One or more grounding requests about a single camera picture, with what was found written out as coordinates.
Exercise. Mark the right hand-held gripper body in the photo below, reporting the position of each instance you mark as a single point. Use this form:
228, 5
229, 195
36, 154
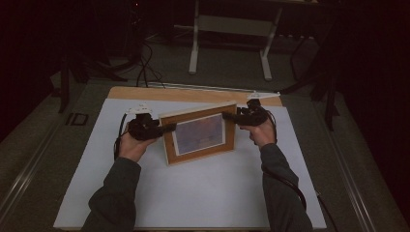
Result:
253, 116

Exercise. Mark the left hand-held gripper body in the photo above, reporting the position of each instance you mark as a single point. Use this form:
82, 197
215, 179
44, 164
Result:
143, 127

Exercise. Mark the wooden picture frame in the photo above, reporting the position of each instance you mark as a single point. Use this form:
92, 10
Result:
198, 135

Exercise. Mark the person's right hand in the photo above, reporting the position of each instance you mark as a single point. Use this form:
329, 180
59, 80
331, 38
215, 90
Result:
262, 133

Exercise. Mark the person's left hand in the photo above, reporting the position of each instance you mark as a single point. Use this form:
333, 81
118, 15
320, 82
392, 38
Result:
133, 148

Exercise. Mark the black floor socket plate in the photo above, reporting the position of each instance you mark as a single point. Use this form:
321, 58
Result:
77, 119

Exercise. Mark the white table mat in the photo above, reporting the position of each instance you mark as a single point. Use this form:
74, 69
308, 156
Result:
206, 193

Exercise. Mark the black metal stand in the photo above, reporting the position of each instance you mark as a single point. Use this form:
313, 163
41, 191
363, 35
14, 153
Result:
328, 96
64, 80

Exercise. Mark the white metal desk frame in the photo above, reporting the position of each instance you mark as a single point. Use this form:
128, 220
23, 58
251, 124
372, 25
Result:
232, 25

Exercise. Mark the metal floor rail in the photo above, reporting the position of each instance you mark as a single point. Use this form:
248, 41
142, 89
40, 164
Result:
22, 180
351, 180

